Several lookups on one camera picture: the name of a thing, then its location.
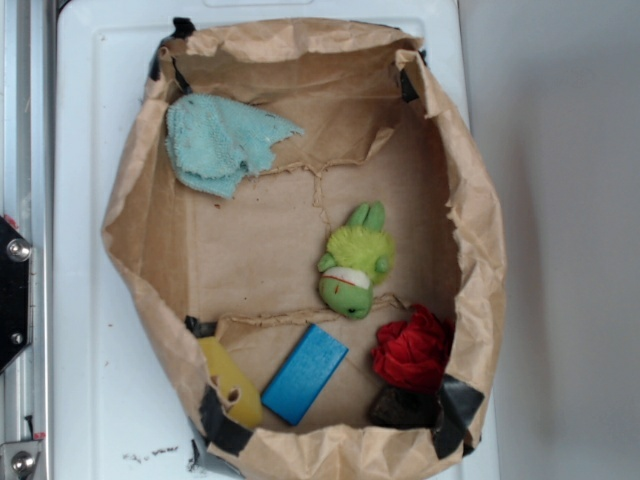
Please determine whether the light blue terry cloth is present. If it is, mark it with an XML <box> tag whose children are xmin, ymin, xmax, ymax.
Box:
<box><xmin>165</xmin><ymin>93</ymin><xmax>304</xmax><ymax>199</ymax></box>

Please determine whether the red crumpled cloth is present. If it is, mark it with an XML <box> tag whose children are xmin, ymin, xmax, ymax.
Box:
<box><xmin>371</xmin><ymin>304</ymin><xmax>455</xmax><ymax>395</ymax></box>

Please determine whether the brown paper bag box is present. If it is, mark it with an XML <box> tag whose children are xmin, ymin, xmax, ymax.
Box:
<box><xmin>102</xmin><ymin>18</ymin><xmax>506</xmax><ymax>479</ymax></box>

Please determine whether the green plush turtle toy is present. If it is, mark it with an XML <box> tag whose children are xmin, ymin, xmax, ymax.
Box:
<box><xmin>317</xmin><ymin>201</ymin><xmax>396</xmax><ymax>320</ymax></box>

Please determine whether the blue wooden block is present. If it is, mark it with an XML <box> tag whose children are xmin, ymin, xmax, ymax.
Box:
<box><xmin>261</xmin><ymin>325</ymin><xmax>349</xmax><ymax>426</ymax></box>

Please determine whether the yellow plastic piece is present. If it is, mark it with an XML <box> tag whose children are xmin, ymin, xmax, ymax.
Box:
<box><xmin>198</xmin><ymin>336</ymin><xmax>263</xmax><ymax>429</ymax></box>

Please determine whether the dark brown rock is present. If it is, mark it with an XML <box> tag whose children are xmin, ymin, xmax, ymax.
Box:
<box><xmin>368</xmin><ymin>386</ymin><xmax>441</xmax><ymax>430</ymax></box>

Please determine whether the black metal bracket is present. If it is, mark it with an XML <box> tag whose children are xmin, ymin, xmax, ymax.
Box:
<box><xmin>0</xmin><ymin>217</ymin><xmax>33</xmax><ymax>373</ymax></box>

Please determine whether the aluminium frame rail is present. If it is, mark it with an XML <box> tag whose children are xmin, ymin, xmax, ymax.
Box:
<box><xmin>1</xmin><ymin>1</ymin><xmax>57</xmax><ymax>479</ymax></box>

